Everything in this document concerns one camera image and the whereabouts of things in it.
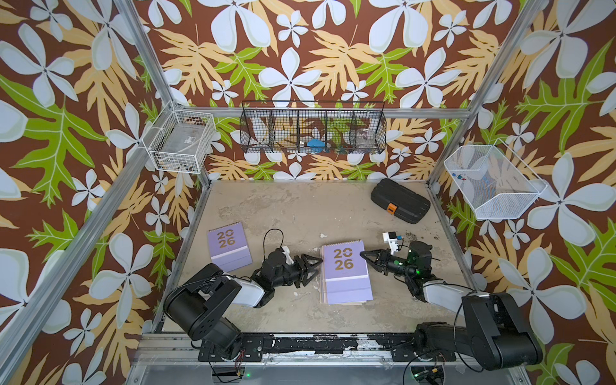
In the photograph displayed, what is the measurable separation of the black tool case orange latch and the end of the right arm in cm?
33

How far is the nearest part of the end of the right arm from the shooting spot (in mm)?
685

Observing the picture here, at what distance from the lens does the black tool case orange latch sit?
1044mm

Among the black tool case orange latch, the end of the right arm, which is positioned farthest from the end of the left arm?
the black tool case orange latch
